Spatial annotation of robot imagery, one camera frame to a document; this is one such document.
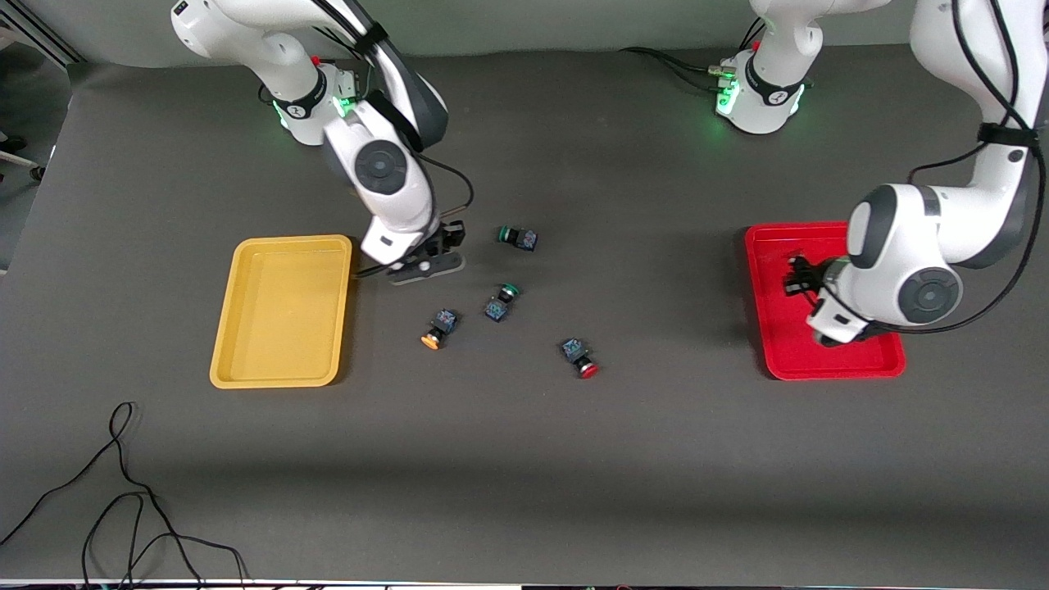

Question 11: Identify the yellow push button switch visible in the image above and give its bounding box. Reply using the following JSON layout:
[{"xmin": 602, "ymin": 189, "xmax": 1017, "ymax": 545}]
[{"xmin": 420, "ymin": 308, "xmax": 460, "ymax": 352}]

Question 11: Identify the red plastic tray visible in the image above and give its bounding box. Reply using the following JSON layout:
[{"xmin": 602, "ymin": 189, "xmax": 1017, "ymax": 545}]
[{"xmin": 744, "ymin": 221, "xmax": 907, "ymax": 382}]

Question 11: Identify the yellow plastic tray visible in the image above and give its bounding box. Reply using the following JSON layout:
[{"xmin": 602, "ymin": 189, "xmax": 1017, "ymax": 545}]
[{"xmin": 209, "ymin": 234, "xmax": 353, "ymax": 389}]

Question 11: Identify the dark grey table mat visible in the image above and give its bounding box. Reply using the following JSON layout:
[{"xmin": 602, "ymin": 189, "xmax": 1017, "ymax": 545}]
[{"xmin": 0, "ymin": 45, "xmax": 1049, "ymax": 584}]

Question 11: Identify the white chair base leg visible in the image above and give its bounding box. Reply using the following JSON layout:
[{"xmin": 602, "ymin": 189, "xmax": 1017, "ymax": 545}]
[{"xmin": 0, "ymin": 135, "xmax": 46, "ymax": 183}]

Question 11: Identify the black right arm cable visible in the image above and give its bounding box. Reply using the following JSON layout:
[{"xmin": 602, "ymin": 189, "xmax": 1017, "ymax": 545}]
[{"xmin": 316, "ymin": 0, "xmax": 476, "ymax": 281}]

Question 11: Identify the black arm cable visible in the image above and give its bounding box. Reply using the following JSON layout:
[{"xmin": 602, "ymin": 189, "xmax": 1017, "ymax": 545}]
[
  {"xmin": 316, "ymin": 0, "xmax": 476, "ymax": 281},
  {"xmin": 908, "ymin": 0, "xmax": 1049, "ymax": 337}
]

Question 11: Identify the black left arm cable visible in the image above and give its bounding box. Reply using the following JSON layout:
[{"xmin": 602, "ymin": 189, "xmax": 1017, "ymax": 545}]
[{"xmin": 908, "ymin": 0, "xmax": 1049, "ymax": 337}]

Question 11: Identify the loose thin black cable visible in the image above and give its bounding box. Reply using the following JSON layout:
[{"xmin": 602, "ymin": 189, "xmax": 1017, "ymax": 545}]
[{"xmin": 0, "ymin": 402, "xmax": 247, "ymax": 589}]

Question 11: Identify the aluminium frame profile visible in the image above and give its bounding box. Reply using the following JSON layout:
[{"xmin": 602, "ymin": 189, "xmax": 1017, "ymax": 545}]
[{"xmin": 0, "ymin": 16, "xmax": 83, "ymax": 66}]

